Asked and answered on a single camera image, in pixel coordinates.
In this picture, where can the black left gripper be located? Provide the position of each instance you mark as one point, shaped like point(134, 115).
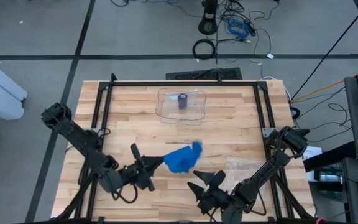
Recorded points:
point(135, 174)

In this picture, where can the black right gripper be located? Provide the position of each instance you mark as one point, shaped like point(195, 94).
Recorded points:
point(219, 202)

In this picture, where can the bright blue elastic bandage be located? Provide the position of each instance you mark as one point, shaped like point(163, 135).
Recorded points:
point(182, 160)

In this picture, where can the small clear zip bag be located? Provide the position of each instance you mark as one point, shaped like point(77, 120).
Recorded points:
point(169, 99)

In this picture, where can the dark blue elastic bandage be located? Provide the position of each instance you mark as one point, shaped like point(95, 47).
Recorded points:
point(182, 101)

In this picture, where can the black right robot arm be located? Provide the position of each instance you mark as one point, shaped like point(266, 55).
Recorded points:
point(269, 171)

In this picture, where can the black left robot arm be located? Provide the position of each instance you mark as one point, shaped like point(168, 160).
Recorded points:
point(82, 140)

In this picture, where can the large clear plastic bag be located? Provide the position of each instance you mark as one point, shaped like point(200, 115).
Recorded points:
point(241, 168)

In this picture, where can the clear plastic container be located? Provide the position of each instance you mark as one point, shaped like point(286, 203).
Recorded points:
point(180, 116)

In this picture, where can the black keyboard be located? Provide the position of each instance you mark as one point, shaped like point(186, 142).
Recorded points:
point(204, 74)

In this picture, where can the white paper sheet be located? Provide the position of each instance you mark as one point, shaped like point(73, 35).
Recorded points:
point(312, 154)

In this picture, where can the grey electronics box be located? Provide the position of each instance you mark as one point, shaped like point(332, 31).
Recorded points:
point(328, 177)

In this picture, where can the dark cart beam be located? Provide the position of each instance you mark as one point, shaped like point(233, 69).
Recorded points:
point(328, 157)

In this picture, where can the small white tag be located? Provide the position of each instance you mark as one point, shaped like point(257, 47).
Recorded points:
point(270, 56)

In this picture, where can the black floor stand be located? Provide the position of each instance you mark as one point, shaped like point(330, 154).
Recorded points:
point(208, 25)

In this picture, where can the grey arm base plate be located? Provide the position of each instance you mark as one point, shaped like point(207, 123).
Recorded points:
point(267, 132)

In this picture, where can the black aluminium table frame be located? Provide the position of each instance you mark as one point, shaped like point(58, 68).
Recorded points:
point(182, 83)

